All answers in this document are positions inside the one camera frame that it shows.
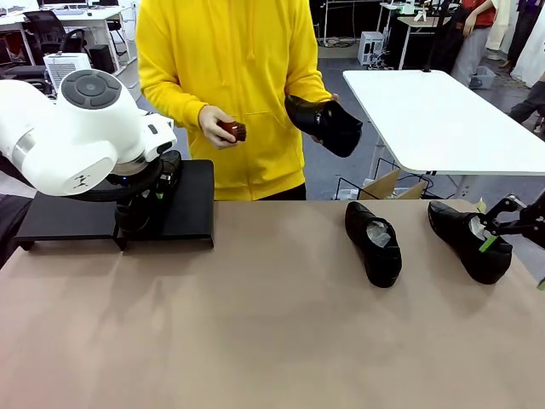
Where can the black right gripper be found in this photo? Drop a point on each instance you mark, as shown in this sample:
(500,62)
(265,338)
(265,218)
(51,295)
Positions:
(537,221)

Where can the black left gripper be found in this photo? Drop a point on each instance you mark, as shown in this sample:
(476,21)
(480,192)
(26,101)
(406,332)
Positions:
(142,186)

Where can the brown wooden shoe brush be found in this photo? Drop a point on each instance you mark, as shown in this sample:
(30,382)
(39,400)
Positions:
(234,131)

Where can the black shoe with silver buckle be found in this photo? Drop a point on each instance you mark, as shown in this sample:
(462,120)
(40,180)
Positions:
(336,136)

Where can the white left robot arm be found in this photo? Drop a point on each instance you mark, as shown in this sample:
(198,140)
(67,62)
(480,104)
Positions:
(64,140)

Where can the left forearm in yellow sleeve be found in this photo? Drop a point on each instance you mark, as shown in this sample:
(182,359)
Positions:
(306,81)

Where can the right forearm in yellow sleeve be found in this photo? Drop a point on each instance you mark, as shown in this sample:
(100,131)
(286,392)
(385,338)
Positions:
(170,102)

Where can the black shoe rack stand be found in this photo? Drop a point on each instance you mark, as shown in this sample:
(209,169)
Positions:
(10,230)

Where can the person's right hand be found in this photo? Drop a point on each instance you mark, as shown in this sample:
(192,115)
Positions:
(213,125)

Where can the person's left hand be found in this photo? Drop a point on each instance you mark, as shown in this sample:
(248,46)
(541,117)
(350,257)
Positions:
(334,98)

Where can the black computer tower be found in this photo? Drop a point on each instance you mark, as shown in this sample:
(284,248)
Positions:
(101,59)

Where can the person in dark trousers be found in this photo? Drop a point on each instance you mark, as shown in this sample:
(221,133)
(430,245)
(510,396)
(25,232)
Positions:
(528,104)

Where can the person in yellow hoodie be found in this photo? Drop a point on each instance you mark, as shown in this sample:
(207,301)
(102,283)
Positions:
(238,64)

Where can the white air purifier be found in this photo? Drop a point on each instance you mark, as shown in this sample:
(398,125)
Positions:
(64,64)

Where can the large white table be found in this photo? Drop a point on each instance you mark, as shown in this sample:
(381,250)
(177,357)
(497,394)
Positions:
(426,119)

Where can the black office chair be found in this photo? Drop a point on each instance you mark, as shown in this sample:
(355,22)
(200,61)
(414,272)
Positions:
(47,30)
(25,70)

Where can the grey storage bin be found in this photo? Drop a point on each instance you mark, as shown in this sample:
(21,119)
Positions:
(483,77)

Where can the white office desk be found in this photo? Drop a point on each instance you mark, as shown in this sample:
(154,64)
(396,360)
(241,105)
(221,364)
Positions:
(102,13)

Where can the person in red shirt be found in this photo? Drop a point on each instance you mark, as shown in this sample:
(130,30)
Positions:
(474,47)

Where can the wooden top desk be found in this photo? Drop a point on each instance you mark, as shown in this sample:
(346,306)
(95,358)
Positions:
(426,23)

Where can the white computer case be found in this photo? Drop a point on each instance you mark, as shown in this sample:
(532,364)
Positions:
(371,49)

